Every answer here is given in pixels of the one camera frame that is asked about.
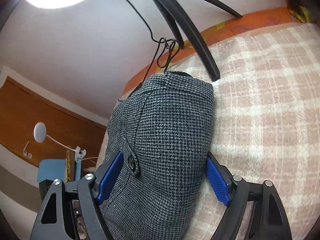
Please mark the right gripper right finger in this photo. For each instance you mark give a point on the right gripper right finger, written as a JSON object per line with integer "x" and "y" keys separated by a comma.
{"x": 268, "y": 218}

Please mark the brown wooden door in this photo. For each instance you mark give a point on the brown wooden door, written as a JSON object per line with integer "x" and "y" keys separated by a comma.
{"x": 22, "y": 109}

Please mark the black mini tripod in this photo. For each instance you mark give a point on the black mini tripod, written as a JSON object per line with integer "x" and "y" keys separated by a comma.
{"x": 178, "y": 20}

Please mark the white clip desk lamp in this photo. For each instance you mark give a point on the white clip desk lamp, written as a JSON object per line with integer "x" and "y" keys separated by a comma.
{"x": 40, "y": 134}

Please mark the grey houndstooth pants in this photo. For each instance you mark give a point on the grey houndstooth pants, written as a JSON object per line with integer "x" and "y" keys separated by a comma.
{"x": 164, "y": 131}

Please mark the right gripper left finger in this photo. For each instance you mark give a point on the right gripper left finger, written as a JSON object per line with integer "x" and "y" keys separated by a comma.
{"x": 56, "y": 219}

